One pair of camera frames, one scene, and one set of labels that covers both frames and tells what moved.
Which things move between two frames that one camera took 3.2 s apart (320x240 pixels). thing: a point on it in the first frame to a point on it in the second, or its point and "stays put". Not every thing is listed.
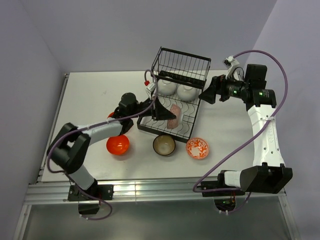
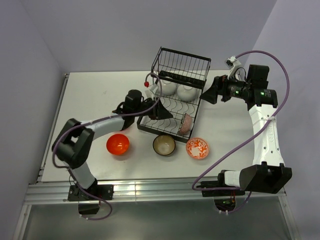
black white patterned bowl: (174, 123) to (186, 125)
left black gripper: (160, 112) stays put
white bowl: (187, 93) stays put
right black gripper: (218, 86) stays put
